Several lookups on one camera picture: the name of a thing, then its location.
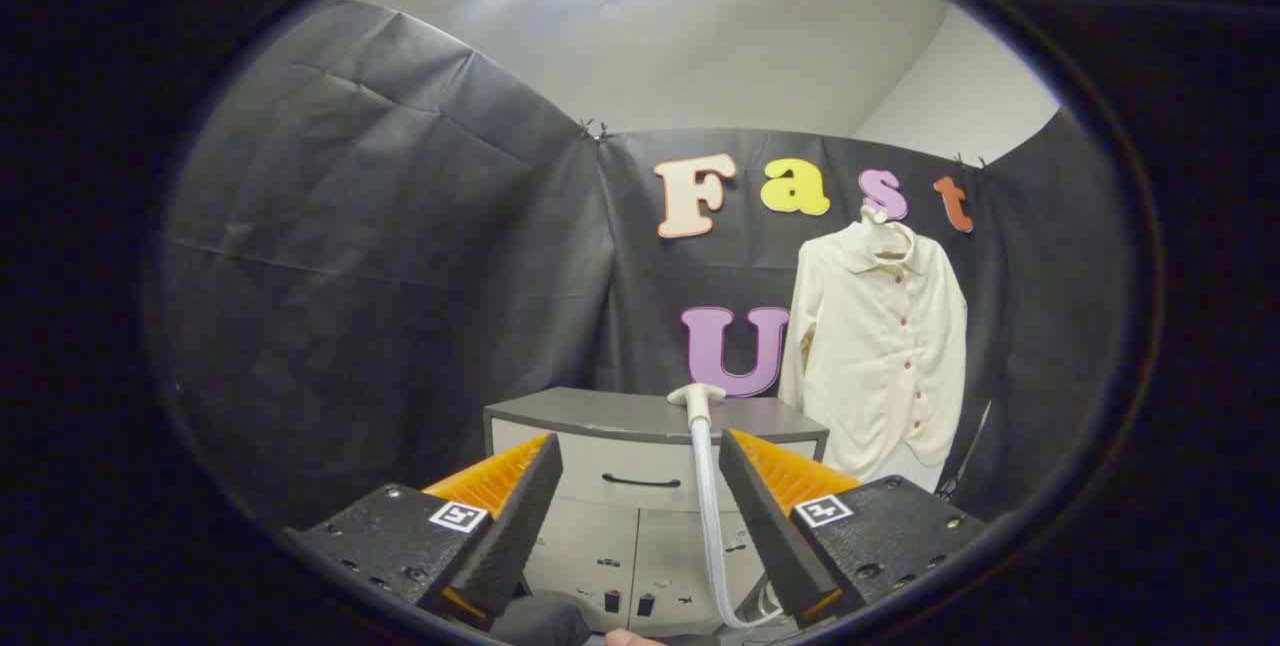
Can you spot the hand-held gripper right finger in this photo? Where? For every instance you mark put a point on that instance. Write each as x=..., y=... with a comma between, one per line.
x=765, y=526

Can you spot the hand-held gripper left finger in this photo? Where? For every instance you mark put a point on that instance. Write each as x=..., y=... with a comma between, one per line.
x=515, y=526

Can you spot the cream button-up shirt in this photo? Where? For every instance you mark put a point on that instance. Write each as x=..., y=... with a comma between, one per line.
x=880, y=356

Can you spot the black binder clip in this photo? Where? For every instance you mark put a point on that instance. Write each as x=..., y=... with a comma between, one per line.
x=594, y=130
x=968, y=160

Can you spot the grey cabinet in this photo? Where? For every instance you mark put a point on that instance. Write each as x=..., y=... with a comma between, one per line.
x=620, y=416

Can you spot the dark cloth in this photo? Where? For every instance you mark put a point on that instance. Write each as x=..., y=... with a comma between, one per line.
x=540, y=622

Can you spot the white ironing board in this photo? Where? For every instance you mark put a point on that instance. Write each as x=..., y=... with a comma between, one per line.
x=915, y=474

